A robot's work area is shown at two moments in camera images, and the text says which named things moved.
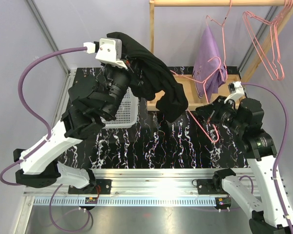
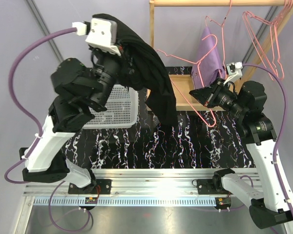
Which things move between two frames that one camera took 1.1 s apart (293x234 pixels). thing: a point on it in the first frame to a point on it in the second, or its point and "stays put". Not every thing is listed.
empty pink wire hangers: [263, 35] stays put
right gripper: [210, 111] to [208, 96]
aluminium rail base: [134, 187] stays put
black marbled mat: [189, 142] stays put
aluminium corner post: [39, 18] stays put
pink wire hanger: [204, 82] to [207, 123]
